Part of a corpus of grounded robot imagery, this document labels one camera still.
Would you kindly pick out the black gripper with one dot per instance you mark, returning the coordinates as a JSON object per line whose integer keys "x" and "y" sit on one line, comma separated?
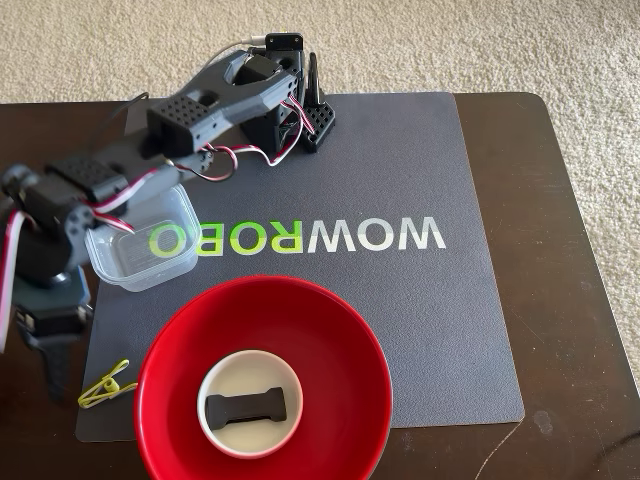
{"x": 47, "y": 320}

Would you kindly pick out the clear square plastic container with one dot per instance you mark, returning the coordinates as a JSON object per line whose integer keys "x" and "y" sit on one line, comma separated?
{"x": 165, "y": 270}

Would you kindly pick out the black plastic buckle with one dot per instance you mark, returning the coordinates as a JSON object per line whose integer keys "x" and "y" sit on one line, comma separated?
{"x": 245, "y": 407}

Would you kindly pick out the white round dish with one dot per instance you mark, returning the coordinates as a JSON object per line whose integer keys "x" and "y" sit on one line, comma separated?
{"x": 250, "y": 370}

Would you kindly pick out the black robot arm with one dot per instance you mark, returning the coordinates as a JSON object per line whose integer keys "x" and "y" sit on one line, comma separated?
{"x": 240, "y": 100}

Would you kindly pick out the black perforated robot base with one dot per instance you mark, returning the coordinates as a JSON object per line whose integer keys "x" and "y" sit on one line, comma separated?
{"x": 320, "y": 120}

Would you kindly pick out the red bowl black outside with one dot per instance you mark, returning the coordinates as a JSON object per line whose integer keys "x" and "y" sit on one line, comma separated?
{"x": 165, "y": 400}

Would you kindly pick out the grey WOWROBO printed mat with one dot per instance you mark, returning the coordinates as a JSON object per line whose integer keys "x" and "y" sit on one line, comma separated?
{"x": 425, "y": 300}

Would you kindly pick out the grey-blue camera mount bracket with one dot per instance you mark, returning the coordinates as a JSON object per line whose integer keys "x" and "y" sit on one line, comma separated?
{"x": 50, "y": 290}

